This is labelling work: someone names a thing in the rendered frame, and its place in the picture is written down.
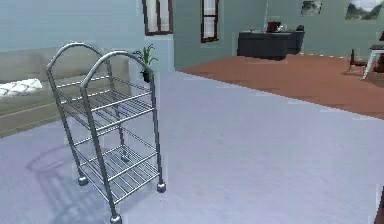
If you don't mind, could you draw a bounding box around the dark red laptop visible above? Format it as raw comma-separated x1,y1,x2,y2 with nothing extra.
266,21,282,33

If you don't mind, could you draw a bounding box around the beige sofa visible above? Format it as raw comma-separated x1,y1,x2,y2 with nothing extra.
0,46,131,138

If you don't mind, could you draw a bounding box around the silver wire shelf cart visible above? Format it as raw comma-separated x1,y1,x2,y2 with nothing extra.
45,41,167,224

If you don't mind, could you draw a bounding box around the brown framed window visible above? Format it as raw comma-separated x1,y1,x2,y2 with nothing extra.
200,0,220,44
142,0,174,36

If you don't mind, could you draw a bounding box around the dark brown wooden chair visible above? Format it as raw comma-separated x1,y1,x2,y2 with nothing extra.
348,49,367,75

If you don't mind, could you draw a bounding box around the white patterned cushion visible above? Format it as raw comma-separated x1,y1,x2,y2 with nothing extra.
0,78,44,98

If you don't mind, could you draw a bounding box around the black office chair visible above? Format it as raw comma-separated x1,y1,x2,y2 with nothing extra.
287,24,306,56

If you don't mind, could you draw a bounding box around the framed landscape picture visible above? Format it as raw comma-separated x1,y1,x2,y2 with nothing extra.
300,0,323,17
345,0,384,21

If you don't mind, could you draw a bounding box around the green house plant black pot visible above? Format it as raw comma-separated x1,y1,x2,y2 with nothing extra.
132,44,159,84

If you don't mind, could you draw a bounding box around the dark grey desk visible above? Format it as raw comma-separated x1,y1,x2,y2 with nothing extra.
237,30,296,61

